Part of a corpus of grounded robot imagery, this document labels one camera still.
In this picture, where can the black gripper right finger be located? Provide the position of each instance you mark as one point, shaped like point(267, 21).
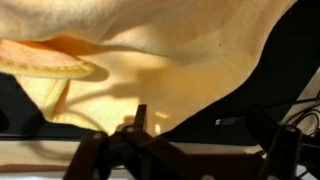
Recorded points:
point(286, 153)

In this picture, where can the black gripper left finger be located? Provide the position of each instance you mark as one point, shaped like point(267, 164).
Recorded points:
point(133, 156)

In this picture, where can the black desk mat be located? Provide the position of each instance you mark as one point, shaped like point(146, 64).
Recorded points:
point(293, 50)

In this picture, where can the orange towel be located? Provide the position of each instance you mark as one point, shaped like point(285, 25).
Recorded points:
point(166, 50)

